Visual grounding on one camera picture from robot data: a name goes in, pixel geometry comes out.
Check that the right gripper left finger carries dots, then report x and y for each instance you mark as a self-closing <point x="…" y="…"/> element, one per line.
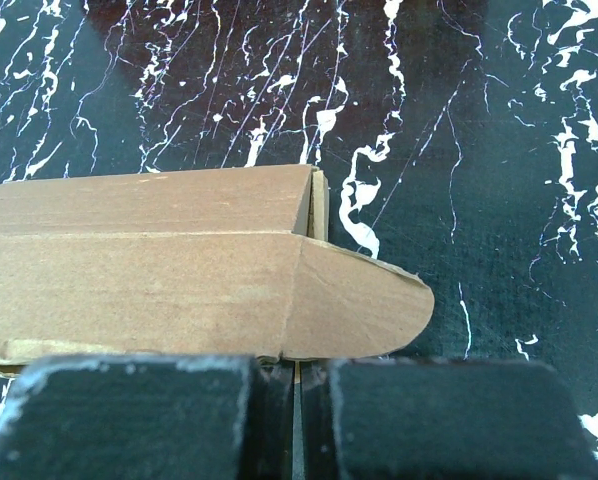
<point x="146" y="416"/>

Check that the brown cardboard box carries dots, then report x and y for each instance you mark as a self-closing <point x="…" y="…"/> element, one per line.
<point x="217" y="261"/>

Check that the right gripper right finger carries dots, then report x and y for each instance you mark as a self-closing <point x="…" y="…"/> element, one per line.
<point x="440" y="419"/>

